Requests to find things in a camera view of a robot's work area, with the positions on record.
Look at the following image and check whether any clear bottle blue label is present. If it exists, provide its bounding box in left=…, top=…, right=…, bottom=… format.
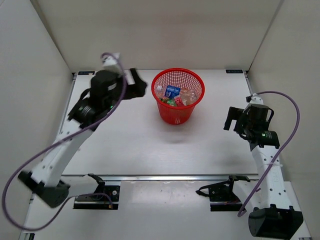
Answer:
left=155, top=85, right=181, bottom=99

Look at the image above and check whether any green plastic soda bottle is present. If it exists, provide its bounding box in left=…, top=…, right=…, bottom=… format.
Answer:
left=160, top=98, right=177, bottom=107

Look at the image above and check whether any clear bottle red label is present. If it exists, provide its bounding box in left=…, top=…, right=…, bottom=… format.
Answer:
left=174, top=88, right=198, bottom=107

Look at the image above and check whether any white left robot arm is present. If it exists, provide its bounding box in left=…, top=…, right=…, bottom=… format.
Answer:
left=18, top=68, right=148, bottom=208

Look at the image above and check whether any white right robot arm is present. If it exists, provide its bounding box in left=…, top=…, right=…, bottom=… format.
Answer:
left=224, top=103, right=304, bottom=240

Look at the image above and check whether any red plastic mesh bin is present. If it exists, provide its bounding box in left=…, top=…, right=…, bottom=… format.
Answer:
left=151, top=68, right=205, bottom=125

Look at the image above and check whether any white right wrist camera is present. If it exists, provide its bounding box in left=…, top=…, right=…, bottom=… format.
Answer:
left=245, top=93, right=264, bottom=109

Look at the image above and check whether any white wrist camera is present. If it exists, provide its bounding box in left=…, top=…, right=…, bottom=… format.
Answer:
left=245, top=93, right=264, bottom=109
left=100, top=52, right=122, bottom=74

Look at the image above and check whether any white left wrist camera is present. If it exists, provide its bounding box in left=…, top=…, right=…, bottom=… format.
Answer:
left=100, top=52, right=122, bottom=74

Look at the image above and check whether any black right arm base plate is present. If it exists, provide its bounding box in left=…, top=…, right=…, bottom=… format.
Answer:
left=195, top=175, right=251, bottom=212

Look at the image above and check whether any aluminium table edge rail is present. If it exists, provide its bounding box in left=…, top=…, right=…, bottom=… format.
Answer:
left=62, top=174, right=260, bottom=182

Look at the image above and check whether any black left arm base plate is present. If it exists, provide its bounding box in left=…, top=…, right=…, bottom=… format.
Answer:
left=73, top=174, right=121, bottom=210

